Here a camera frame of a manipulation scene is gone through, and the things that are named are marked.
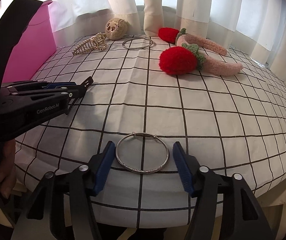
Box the pink strawberry plush headband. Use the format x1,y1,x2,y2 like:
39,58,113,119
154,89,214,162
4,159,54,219
158,27,243,76

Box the silver bangle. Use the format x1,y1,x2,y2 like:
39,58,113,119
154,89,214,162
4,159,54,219
122,37,154,50
115,132,170,174

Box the white curtain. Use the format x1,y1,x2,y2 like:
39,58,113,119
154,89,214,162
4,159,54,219
0,0,286,83

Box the beige plush sloth head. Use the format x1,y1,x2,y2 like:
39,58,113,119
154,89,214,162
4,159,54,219
104,18,128,41

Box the pink plastic bin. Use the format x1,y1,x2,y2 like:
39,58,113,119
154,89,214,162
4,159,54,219
0,0,56,84

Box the white grid tablecloth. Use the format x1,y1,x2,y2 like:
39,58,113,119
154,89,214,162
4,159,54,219
16,38,286,228

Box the person's left hand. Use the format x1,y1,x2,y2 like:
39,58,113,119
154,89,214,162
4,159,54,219
0,139,17,199

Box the pearl hair claw clip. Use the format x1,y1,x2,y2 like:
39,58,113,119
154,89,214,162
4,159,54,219
72,33,107,56

